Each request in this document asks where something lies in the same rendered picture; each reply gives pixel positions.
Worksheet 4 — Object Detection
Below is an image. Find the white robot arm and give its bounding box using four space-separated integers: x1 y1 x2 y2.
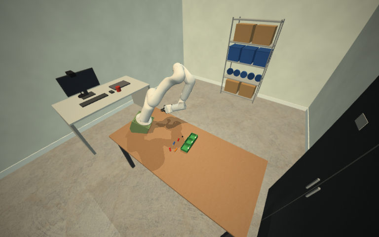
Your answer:
136 63 195 125

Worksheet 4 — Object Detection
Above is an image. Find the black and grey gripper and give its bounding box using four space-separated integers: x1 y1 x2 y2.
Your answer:
161 105 173 114

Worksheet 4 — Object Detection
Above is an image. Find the green rack of bins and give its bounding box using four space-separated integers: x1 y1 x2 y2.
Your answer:
181 133 198 153

